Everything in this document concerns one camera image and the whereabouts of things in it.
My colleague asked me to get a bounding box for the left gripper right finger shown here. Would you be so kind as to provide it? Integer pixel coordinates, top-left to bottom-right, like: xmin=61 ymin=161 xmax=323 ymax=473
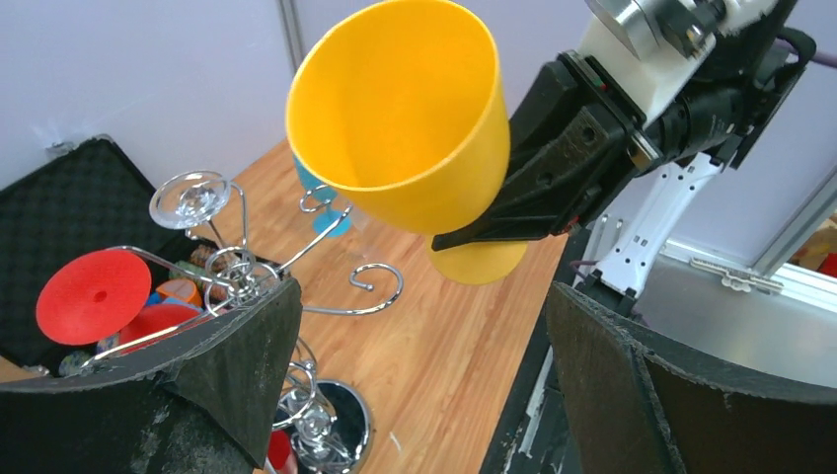
xmin=546 ymin=283 xmax=836 ymax=473

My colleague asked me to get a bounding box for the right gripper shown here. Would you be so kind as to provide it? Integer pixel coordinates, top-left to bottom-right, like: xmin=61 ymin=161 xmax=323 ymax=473
xmin=431 ymin=1 xmax=801 ymax=251

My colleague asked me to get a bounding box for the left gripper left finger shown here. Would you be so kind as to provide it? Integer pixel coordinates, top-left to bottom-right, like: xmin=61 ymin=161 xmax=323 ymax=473
xmin=1 ymin=279 xmax=302 ymax=473

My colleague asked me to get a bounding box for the chrome wine glass rack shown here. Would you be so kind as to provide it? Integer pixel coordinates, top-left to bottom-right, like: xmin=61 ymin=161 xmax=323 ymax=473
xmin=81 ymin=180 xmax=372 ymax=473

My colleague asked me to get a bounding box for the yellow plastic wine glass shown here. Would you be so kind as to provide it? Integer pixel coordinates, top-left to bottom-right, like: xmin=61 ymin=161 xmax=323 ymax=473
xmin=284 ymin=0 xmax=530 ymax=286

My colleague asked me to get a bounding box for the blue plastic wine glass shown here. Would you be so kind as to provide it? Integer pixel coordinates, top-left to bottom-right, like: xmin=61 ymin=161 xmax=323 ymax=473
xmin=293 ymin=155 xmax=349 ymax=233

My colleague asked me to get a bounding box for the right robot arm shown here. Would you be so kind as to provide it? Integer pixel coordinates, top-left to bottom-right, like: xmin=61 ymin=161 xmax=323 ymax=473
xmin=430 ymin=1 xmax=816 ymax=317

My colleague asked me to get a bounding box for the red plastic wine glass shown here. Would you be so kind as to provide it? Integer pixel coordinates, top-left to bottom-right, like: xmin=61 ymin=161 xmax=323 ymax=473
xmin=35 ymin=249 xmax=201 ymax=347

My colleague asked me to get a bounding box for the clear glass at rack back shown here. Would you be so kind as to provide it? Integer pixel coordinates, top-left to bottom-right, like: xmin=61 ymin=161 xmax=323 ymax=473
xmin=148 ymin=170 xmax=232 ymax=247

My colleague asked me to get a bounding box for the black poker chip case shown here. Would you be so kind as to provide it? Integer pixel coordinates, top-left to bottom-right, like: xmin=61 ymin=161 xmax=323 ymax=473
xmin=0 ymin=133 xmax=289 ymax=381

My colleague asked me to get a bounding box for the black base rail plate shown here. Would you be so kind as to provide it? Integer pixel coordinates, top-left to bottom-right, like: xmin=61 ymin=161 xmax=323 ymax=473
xmin=480 ymin=228 xmax=590 ymax=474

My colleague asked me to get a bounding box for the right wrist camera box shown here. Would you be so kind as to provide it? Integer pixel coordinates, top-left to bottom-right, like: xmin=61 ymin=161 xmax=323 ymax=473
xmin=576 ymin=1 xmax=778 ymax=126

